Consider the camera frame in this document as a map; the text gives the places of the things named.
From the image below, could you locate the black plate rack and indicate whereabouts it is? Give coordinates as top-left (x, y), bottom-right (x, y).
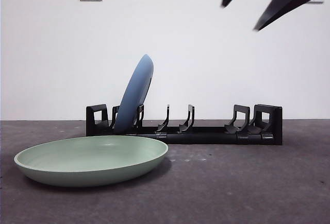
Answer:
top-left (86, 104), bottom-right (284, 146)

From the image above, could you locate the blue plate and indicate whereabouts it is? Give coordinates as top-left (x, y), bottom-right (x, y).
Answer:
top-left (114, 54), bottom-right (155, 134)

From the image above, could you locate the pale green plate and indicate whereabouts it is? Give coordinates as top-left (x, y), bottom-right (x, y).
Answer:
top-left (14, 135), bottom-right (170, 188)

